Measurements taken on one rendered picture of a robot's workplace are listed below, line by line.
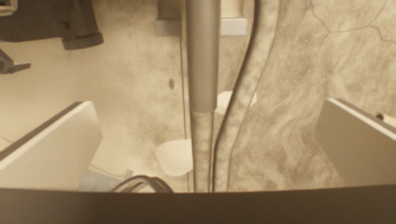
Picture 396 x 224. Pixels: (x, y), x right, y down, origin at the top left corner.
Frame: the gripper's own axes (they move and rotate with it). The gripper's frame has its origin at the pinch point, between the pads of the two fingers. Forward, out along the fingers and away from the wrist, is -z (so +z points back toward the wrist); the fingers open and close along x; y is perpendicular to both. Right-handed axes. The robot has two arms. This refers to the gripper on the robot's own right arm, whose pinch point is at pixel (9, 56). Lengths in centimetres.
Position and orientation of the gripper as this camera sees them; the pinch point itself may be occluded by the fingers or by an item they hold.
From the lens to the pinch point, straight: 90.2
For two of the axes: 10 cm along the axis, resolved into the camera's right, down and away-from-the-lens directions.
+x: 7.3, 6.7, 1.2
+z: -1.9, 3.7, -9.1
